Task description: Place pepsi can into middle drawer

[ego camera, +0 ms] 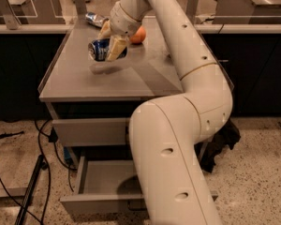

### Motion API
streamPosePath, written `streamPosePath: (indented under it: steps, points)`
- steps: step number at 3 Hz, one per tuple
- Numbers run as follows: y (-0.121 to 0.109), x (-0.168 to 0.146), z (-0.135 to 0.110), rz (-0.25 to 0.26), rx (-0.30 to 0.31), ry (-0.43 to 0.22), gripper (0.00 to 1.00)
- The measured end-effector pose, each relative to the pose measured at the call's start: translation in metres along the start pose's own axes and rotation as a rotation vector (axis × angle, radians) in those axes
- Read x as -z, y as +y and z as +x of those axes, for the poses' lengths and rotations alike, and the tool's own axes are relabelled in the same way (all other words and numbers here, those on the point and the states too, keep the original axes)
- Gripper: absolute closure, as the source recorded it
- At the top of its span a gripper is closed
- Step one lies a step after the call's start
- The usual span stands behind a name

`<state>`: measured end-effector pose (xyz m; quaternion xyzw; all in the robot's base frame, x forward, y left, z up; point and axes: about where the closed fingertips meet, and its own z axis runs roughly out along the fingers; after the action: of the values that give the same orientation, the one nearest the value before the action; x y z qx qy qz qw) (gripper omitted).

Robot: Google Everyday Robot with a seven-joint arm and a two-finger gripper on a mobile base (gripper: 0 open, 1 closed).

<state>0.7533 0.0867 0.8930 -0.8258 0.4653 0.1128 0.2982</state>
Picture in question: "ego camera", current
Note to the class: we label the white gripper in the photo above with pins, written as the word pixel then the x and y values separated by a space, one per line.
pixel 123 22

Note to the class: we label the blue pepsi can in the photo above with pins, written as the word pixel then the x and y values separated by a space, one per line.
pixel 98 50

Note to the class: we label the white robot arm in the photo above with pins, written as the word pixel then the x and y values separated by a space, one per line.
pixel 163 131

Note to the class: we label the grey drawer cabinet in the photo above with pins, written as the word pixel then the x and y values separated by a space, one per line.
pixel 121 87

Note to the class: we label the grey upper drawer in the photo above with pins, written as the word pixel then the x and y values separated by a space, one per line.
pixel 91 131

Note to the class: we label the grey open lower drawer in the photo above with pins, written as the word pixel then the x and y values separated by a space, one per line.
pixel 106 185

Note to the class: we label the crumpled blue chip bag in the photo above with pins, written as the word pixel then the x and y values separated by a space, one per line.
pixel 95 19

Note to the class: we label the orange fruit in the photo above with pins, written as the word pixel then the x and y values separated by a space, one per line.
pixel 139 37

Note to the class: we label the clear acrylic barrier panel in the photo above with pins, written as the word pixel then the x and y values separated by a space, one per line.
pixel 199 11

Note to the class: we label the dark cloth on floor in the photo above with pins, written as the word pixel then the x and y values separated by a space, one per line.
pixel 228 136

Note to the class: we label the black bar on floor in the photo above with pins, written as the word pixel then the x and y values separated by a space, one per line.
pixel 29 191

